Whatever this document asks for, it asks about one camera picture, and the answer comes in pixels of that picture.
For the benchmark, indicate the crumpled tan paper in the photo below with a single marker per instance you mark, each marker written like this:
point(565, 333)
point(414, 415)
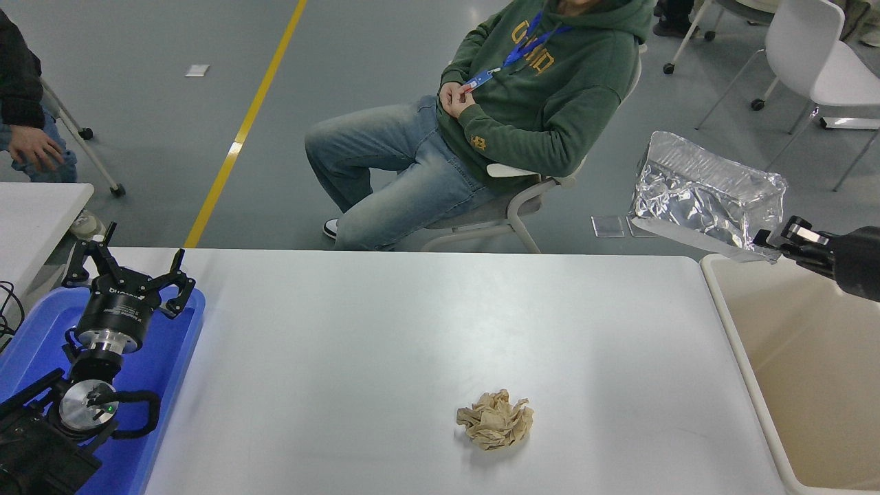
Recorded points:
point(495, 421)

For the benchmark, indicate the grey white chair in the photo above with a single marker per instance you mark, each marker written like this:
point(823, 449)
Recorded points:
point(481, 213)

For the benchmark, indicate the person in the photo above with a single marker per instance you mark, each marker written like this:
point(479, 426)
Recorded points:
point(550, 103)
point(870, 38)
point(674, 24)
point(17, 82)

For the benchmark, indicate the silver foil tray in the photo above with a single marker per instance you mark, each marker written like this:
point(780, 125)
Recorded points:
point(701, 196)

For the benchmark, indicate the clear square floor plate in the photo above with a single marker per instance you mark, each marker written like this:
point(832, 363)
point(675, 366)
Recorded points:
point(608, 226)
point(639, 232)

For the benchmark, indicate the white side table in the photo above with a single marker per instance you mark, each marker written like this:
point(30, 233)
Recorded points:
point(34, 213)

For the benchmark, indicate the metal chair frame with casters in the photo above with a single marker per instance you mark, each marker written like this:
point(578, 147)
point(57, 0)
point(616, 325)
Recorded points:
point(118, 190)

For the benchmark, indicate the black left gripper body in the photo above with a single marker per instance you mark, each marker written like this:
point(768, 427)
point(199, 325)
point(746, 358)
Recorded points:
point(117, 309)

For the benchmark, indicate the blue plastic tray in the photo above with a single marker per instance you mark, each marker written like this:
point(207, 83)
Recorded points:
point(165, 385)

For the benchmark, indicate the person's left hand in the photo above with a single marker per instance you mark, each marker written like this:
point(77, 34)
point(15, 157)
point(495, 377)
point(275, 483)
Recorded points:
point(465, 104)

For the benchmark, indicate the white paper scrap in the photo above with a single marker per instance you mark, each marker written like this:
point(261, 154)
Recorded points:
point(196, 70)

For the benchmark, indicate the large pale bin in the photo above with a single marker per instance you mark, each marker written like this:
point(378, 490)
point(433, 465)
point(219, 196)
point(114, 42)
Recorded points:
point(790, 385)

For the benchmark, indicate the white shell chair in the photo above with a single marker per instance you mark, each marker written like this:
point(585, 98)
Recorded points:
point(804, 41)

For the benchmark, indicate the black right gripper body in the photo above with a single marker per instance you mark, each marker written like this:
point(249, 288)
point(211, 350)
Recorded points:
point(859, 261)

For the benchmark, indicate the chair with black casters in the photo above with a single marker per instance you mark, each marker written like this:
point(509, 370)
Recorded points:
point(668, 68)

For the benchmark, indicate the person's hand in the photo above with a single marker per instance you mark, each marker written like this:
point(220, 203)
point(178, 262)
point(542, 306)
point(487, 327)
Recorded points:
point(34, 147)

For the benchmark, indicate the person's right hand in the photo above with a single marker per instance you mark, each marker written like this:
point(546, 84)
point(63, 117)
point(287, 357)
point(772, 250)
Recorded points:
point(450, 97)

